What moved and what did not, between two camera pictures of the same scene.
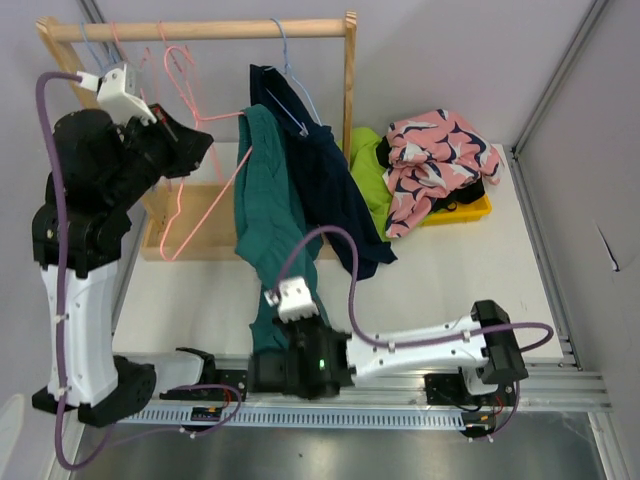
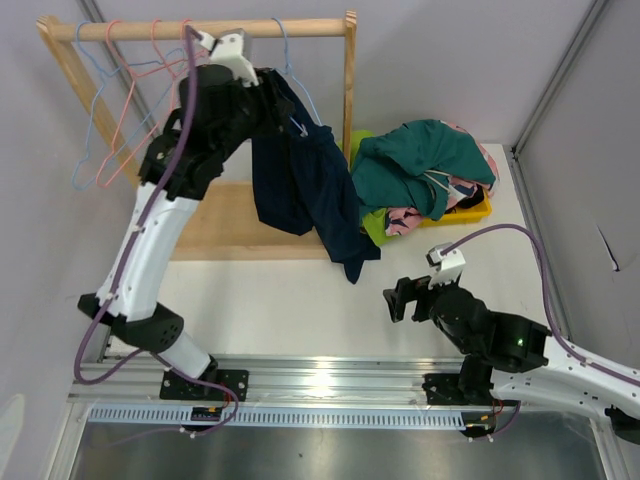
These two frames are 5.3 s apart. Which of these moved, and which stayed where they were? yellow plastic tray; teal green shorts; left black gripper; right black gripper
Moved: right black gripper; teal green shorts; left black gripper
Stayed: yellow plastic tray
